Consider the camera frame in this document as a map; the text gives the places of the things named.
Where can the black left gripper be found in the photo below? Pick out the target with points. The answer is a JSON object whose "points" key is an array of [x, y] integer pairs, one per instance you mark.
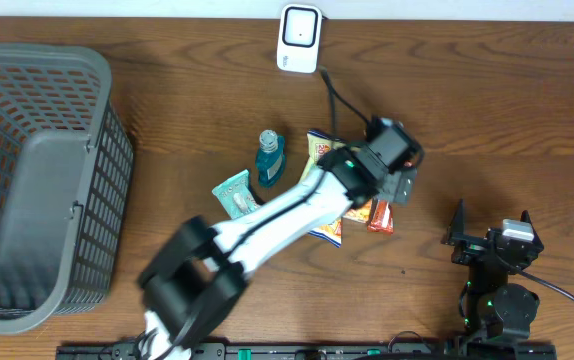
{"points": [[399, 193]]}

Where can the red orange candy bar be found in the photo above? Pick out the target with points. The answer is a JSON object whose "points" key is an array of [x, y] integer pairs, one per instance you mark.
{"points": [[382, 218]]}

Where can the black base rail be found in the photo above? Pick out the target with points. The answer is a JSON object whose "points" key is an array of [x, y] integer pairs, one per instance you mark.
{"points": [[221, 351]]}

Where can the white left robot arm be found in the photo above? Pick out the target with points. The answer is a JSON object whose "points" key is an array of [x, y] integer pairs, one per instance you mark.
{"points": [[196, 279]]}

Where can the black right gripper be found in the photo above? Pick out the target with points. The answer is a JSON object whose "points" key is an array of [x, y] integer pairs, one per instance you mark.
{"points": [[469, 249]]}

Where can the white barcode scanner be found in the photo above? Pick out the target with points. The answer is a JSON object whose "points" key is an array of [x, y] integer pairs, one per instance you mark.
{"points": [[299, 38]]}

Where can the pale green tissue pack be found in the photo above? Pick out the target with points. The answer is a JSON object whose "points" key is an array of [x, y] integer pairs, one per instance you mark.
{"points": [[235, 195]]}

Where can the small orange box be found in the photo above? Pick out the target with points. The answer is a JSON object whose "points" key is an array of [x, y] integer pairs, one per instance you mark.
{"points": [[360, 215]]}

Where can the yellow wet wipes pack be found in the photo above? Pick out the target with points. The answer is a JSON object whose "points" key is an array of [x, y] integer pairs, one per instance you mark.
{"points": [[319, 143]]}

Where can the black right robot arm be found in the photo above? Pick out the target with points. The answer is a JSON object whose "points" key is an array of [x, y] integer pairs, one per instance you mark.
{"points": [[495, 309]]}

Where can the grey plastic shopping basket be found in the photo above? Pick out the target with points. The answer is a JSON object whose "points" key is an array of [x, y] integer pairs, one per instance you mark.
{"points": [[66, 164]]}

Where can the teal mouthwash bottle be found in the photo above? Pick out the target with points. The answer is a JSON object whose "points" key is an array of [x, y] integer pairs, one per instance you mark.
{"points": [[270, 158]]}

